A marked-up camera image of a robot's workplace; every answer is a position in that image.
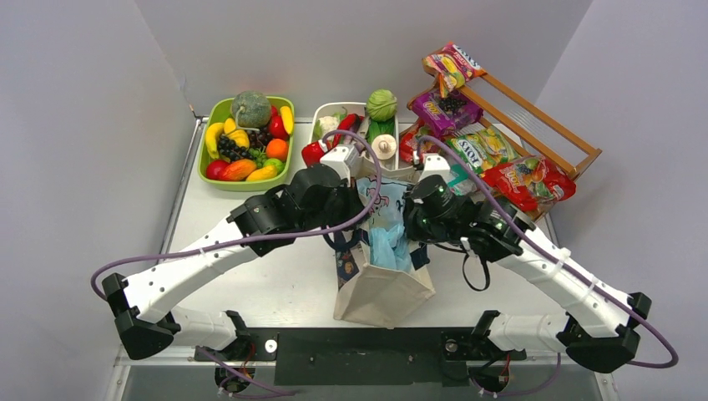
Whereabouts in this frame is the light blue plastic bag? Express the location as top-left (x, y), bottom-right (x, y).
top-left (357, 175), bottom-right (413, 273)

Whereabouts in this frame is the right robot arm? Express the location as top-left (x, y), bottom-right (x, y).
top-left (404, 175), bottom-right (651, 373)

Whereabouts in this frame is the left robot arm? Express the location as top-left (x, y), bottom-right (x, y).
top-left (101, 163), bottom-right (363, 360)

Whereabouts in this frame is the teal snack bag lower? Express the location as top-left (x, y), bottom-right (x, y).
top-left (446, 165), bottom-right (478, 195)

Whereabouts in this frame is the red snack bag left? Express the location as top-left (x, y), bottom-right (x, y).
top-left (399, 119), bottom-right (434, 165)

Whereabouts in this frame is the red snack bag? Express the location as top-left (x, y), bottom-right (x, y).
top-left (399, 119), bottom-right (434, 165)
top-left (482, 155), bottom-right (576, 212)

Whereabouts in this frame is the green candy bag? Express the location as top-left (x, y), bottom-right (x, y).
top-left (446, 126), bottom-right (520, 175)

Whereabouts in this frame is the small purple snack bag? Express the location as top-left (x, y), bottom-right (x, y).
top-left (411, 89), bottom-right (483, 138)

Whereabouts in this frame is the red snack bag right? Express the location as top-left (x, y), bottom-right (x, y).
top-left (482, 155), bottom-right (576, 212)

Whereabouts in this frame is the top orange candy bag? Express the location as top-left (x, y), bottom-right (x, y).
top-left (422, 42), bottom-right (486, 98)

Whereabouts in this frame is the red bell pepper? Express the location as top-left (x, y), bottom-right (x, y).
top-left (301, 140), bottom-right (331, 167)

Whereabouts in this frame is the green lime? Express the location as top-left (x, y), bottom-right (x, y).
top-left (263, 158), bottom-right (286, 175)

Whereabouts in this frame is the orange tangerine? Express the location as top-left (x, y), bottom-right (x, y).
top-left (265, 138), bottom-right (290, 162)

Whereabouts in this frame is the white cauliflower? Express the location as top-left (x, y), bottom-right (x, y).
top-left (313, 115), bottom-right (341, 140)

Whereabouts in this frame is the red orange mango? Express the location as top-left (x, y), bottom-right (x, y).
top-left (217, 159), bottom-right (258, 181)

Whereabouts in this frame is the white mushroom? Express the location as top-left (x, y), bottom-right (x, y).
top-left (372, 134), bottom-right (397, 160)

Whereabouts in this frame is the white vegetable tray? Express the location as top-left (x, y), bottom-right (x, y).
top-left (306, 102), bottom-right (414, 180)

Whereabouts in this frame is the red chili pepper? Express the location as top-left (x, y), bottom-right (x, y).
top-left (337, 114), bottom-right (362, 132)

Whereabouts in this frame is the green fruit tray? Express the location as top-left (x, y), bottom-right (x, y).
top-left (196, 97), bottom-right (293, 192)

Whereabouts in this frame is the black grapes bunch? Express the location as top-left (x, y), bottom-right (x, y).
top-left (217, 135), bottom-right (252, 163)

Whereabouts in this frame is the green melon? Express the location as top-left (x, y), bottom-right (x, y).
top-left (230, 90), bottom-right (271, 129)

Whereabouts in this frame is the green cabbage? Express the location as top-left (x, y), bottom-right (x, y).
top-left (366, 89), bottom-right (397, 122)

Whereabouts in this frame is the wooden display rack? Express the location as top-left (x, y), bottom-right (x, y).
top-left (407, 70), bottom-right (602, 219)

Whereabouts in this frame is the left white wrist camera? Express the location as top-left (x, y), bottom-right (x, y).
top-left (320, 144), bottom-right (362, 180)

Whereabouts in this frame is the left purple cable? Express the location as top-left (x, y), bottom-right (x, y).
top-left (89, 129), bottom-right (384, 398)

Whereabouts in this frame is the purple cable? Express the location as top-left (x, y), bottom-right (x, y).
top-left (414, 135), bottom-right (680, 398)
top-left (89, 129), bottom-right (384, 398)

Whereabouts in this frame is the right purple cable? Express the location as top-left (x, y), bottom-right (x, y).
top-left (414, 135), bottom-right (680, 398)

